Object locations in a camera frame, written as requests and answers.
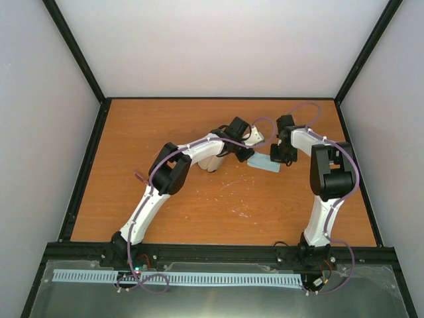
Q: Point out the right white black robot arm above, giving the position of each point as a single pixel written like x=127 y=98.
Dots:
x=333 y=177

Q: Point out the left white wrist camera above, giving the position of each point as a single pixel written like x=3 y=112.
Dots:
x=253 y=137

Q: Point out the light blue slotted cable duct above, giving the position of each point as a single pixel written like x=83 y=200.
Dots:
x=201 y=279

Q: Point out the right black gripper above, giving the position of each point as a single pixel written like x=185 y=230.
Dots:
x=275 y=158

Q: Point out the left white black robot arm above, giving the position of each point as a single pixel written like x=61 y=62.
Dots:
x=232 y=136

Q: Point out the black aluminium mounting rail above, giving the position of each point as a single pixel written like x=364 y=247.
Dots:
x=288 y=257

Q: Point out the light blue cleaning cloth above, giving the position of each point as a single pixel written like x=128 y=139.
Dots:
x=263 y=162

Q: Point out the plaid brown glasses case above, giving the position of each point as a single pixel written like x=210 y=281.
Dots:
x=211 y=163

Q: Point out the pink transparent sunglasses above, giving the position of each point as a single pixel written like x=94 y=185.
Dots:
x=141 y=172

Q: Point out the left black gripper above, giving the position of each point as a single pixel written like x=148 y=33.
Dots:
x=243 y=156

